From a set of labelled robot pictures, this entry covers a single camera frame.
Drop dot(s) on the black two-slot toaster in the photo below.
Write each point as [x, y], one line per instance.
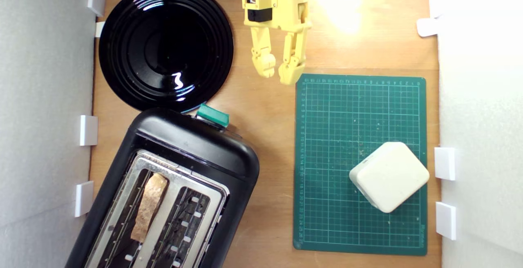
[196, 145]

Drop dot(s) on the white rounded block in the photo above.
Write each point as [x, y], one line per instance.
[388, 176]

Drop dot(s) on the green cutting mat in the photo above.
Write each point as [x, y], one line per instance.
[335, 137]

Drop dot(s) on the brown bread slice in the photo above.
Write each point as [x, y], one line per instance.
[149, 206]

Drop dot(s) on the black round plate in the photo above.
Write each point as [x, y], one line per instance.
[163, 47]

